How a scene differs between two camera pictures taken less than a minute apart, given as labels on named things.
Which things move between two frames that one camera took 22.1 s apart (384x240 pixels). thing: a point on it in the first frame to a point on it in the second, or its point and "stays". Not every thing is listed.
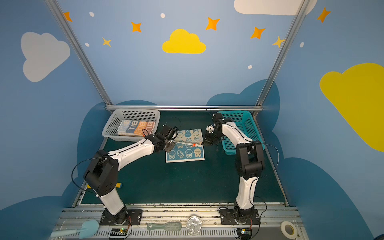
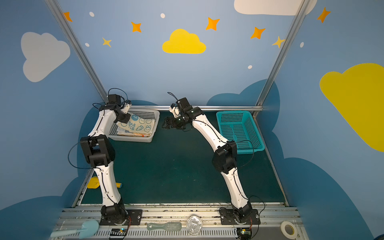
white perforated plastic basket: [131, 125] stays
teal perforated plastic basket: [245, 121] stays
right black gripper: [207, 139] to [173, 121]
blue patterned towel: [188, 147] to [138, 123]
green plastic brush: [168, 226] stays
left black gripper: [167, 143] to [123, 117]
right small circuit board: [244, 233] stays
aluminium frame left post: [69, 30] stays
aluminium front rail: [190, 224] stays
